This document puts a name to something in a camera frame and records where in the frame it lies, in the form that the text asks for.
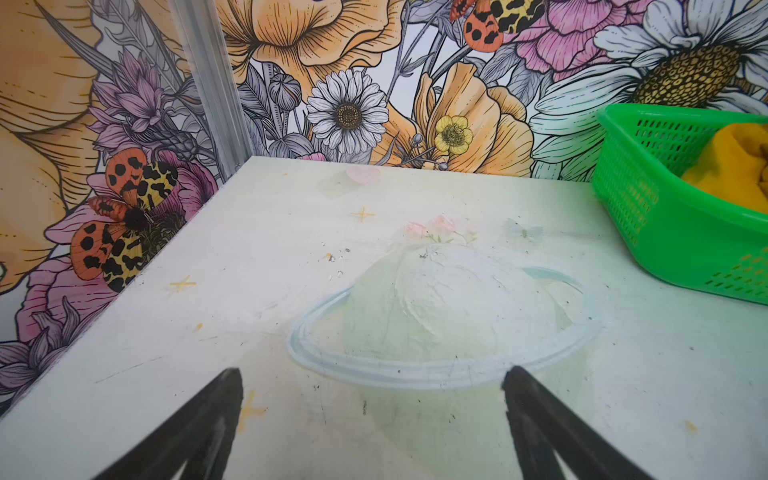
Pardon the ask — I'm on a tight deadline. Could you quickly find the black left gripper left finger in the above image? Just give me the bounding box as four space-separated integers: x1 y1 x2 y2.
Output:
96 368 244 479

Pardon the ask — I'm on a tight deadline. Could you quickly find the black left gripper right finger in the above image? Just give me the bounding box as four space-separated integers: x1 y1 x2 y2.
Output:
502 366 650 479

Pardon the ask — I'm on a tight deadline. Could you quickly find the yellow t shirt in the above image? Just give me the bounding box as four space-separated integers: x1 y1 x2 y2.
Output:
682 123 767 214

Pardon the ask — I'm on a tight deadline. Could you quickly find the green plastic basket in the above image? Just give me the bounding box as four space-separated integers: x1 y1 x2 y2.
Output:
592 104 767 304

